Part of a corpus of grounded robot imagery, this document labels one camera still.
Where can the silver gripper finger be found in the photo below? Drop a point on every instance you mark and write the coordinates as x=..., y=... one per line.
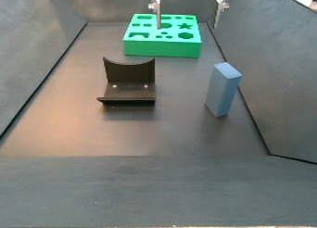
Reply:
x=222, y=5
x=155, y=7

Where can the blue rectangular block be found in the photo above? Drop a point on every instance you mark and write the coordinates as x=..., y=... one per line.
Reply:
x=222, y=88

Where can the black curved stand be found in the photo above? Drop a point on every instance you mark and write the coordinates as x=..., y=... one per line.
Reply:
x=130, y=82

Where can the green foam shape board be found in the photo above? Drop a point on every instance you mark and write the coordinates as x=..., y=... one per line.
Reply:
x=177, y=39

